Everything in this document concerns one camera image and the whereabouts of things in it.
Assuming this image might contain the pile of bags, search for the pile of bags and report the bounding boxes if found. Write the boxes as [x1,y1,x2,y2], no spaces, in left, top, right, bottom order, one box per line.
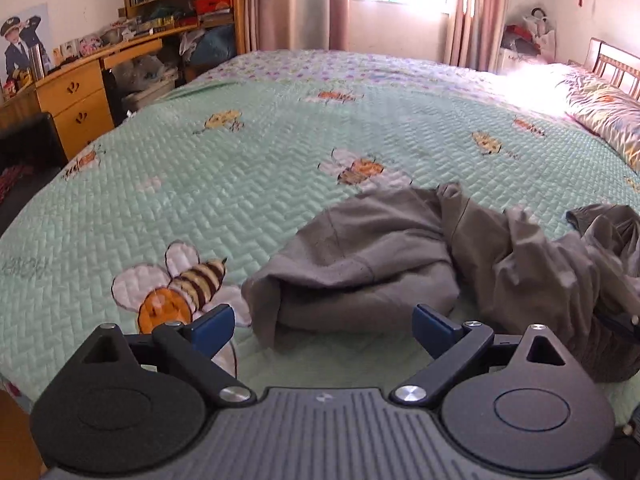
[502,7,559,64]

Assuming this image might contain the wooden headboard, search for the wooden headboard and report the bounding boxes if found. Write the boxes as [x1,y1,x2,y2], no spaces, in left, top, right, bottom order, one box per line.
[585,37,640,102]

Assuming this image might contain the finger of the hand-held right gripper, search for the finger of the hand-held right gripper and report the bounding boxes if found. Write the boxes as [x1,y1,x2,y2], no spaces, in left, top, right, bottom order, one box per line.
[596,310,640,342]

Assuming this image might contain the grey pants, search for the grey pants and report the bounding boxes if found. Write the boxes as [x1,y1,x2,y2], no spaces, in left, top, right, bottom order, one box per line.
[241,182,640,385]

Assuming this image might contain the clear plastic bag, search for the clear plastic bag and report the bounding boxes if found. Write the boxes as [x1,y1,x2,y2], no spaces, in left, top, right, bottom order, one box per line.
[112,55,167,94]

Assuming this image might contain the blue cloth bundle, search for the blue cloth bundle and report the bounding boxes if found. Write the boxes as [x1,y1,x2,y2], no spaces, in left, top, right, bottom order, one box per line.
[192,25,238,67]

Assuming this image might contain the plastic storage bin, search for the plastic storage bin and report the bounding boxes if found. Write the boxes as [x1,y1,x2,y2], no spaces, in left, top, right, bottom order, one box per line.
[122,77,179,114]

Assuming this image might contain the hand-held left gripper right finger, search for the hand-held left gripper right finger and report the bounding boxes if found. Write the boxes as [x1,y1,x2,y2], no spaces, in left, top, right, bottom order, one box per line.
[390,304,576,407]

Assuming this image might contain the white cabinet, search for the white cabinet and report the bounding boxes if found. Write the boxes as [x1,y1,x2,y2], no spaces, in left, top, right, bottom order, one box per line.
[497,50,544,74]

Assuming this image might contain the wooden desk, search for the wooden desk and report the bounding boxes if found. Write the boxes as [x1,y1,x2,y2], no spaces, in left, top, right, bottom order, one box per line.
[0,35,166,162]

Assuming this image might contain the wooden bookshelf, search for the wooden bookshelf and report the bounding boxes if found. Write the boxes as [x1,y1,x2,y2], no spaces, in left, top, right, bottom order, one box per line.
[122,0,246,57]

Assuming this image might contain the floral pillow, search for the floral pillow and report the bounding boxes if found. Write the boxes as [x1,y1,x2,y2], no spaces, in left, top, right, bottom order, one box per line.
[565,67,640,172]

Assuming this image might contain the green bee-print quilt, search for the green bee-print quilt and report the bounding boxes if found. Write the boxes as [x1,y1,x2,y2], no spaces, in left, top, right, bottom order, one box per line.
[0,49,640,427]

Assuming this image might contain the metal thermos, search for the metal thermos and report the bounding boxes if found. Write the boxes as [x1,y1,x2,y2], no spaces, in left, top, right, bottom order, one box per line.
[27,44,47,82]

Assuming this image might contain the wall poster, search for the wall poster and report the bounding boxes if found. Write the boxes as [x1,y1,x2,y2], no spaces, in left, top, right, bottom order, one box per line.
[0,2,54,87]

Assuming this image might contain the red fuzzy cloth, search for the red fuzzy cloth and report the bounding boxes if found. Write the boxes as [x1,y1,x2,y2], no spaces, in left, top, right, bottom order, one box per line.
[0,162,37,207]

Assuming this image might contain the red box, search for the red box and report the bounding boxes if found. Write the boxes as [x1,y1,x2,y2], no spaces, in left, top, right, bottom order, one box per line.
[195,0,235,17]

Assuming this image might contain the black sofa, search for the black sofa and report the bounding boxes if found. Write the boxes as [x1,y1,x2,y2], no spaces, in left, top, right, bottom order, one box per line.
[0,112,69,237]

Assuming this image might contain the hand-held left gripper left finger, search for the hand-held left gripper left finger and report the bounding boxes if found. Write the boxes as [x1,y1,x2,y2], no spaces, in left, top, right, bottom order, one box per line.
[75,304,257,407]

